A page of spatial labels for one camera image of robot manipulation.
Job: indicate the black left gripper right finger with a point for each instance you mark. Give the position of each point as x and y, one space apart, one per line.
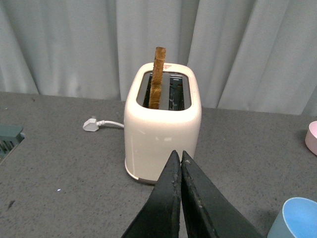
207 213

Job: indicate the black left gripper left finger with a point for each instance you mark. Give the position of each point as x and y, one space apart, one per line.
160 216

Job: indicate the light blue plastic cup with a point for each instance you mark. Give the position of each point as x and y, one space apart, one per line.
297 219

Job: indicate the cream white toaster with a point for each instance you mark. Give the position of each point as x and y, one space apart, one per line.
151 135

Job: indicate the pink plastic bowl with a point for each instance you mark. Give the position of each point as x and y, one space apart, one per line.
311 137

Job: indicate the toasted bread slice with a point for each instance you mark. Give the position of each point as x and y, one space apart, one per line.
156 82

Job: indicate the grey-green dish rack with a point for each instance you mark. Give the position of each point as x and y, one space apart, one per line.
10 137

